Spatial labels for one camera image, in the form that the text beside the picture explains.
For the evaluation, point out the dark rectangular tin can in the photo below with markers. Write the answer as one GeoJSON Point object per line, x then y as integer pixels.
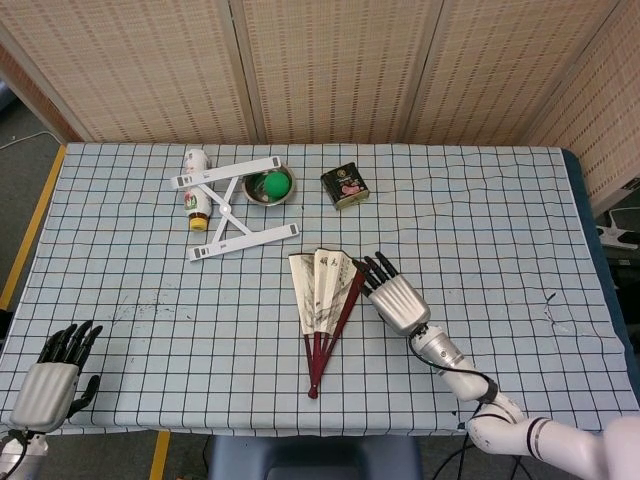
{"type": "Point", "coordinates": [345, 186]}

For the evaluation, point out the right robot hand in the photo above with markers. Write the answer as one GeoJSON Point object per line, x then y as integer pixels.
{"type": "Point", "coordinates": [400, 302]}

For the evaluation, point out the blue table pad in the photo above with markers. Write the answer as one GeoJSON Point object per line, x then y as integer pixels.
{"type": "Point", "coordinates": [587, 200]}

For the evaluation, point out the white stand base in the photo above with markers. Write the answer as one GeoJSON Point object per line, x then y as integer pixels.
{"type": "Point", "coordinates": [617, 232]}

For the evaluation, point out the bamboo folding screen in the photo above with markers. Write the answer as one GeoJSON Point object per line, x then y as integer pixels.
{"type": "Point", "coordinates": [340, 65]}

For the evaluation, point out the white folding laptop stand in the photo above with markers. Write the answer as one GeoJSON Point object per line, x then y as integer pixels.
{"type": "Point", "coordinates": [227, 205]}

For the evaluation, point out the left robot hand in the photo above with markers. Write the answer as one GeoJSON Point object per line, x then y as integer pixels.
{"type": "Point", "coordinates": [42, 395]}

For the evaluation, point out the green ball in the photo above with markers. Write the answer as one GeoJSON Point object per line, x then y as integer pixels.
{"type": "Point", "coordinates": [277, 184]}

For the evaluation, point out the white bottle with yellow cap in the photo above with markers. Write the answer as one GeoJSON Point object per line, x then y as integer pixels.
{"type": "Point", "coordinates": [198, 202]}

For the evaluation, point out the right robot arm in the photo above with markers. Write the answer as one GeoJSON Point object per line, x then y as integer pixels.
{"type": "Point", "coordinates": [500, 415]}

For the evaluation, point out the blue chair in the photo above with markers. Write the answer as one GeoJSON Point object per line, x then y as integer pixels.
{"type": "Point", "coordinates": [310, 457]}

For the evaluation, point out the folding paper fan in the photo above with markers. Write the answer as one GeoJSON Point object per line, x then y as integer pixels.
{"type": "Point", "coordinates": [315, 295]}

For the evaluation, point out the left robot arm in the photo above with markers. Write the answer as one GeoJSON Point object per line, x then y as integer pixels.
{"type": "Point", "coordinates": [22, 452]}

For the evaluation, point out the steel bowl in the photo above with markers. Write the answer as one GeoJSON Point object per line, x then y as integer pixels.
{"type": "Point", "coordinates": [257, 192]}

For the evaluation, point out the blue grid tablecloth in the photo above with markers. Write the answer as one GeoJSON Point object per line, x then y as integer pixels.
{"type": "Point", "coordinates": [450, 240]}

